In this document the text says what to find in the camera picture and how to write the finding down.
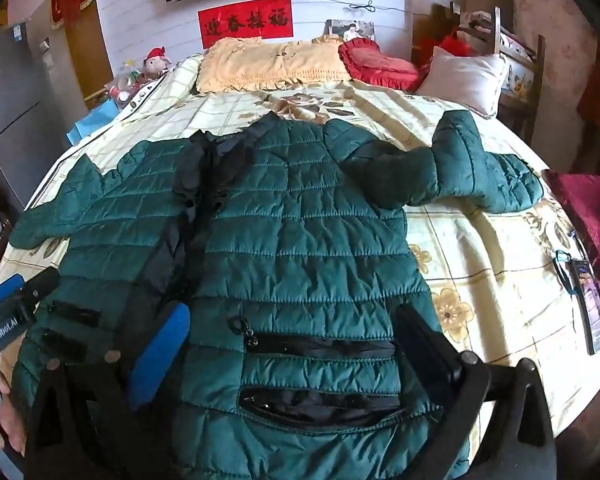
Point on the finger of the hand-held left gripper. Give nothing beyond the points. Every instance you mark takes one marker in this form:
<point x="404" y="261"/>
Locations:
<point x="42" y="282"/>
<point x="5" y="287"/>

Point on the red heart-shaped frilled pillow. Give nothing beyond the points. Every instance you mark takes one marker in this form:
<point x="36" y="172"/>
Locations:
<point x="380" y="65"/>

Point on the person's left hand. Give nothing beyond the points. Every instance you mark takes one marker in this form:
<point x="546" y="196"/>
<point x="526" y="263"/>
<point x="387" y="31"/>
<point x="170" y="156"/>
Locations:
<point x="7" y="422"/>

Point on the yellow frilled pillow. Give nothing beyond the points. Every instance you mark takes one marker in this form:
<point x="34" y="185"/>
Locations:
<point x="270" y="62"/>

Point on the dark red fluffy blanket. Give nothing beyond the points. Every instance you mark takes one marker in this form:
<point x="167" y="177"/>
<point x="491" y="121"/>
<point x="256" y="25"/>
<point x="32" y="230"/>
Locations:
<point x="590" y="215"/>

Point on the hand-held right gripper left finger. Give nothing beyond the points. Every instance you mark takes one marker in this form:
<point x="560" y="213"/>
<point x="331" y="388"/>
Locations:
<point x="160" y="355"/>

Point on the plush doll with red hat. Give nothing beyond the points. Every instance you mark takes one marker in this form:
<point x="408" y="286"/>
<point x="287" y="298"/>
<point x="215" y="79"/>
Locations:
<point x="156" y="62"/>

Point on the green quilted puffer jacket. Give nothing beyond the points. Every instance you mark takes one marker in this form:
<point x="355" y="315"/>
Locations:
<point x="305" y="235"/>

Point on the blue box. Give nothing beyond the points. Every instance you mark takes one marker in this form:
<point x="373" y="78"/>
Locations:
<point x="92" y="122"/>

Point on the wooden chair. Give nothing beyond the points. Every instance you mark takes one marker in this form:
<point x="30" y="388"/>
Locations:
<point x="522" y="90"/>

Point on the brown wooden door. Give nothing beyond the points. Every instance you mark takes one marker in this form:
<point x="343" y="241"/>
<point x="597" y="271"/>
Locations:
<point x="87" y="55"/>

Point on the floral checked bed sheet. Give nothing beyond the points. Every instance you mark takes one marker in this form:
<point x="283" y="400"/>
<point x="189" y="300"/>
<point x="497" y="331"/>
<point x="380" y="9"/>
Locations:
<point x="480" y="240"/>

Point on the white square pillow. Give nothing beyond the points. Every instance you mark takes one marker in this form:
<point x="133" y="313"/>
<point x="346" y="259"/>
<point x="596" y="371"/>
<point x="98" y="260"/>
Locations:
<point x="465" y="80"/>

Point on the bag of colourful toys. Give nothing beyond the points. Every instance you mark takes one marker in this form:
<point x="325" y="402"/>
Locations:
<point x="127" y="85"/>

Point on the grey refrigerator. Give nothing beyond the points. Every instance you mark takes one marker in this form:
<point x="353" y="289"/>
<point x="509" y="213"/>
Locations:
<point x="10" y="110"/>

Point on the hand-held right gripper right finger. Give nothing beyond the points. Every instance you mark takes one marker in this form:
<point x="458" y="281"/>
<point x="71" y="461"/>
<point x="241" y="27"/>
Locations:
<point x="420" y="340"/>

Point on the bright red fluffy cloth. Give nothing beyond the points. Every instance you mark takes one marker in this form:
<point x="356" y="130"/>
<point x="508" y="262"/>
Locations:
<point x="452" y="45"/>

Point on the red wall banner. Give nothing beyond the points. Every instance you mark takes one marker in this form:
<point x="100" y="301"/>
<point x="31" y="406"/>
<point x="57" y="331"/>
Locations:
<point x="245" y="20"/>

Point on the framed photo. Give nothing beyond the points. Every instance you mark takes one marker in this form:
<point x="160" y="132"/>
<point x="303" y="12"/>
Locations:
<point x="350" y="30"/>

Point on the black smartphone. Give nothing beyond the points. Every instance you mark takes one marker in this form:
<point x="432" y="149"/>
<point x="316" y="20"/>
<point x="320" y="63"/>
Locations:
<point x="590" y="305"/>

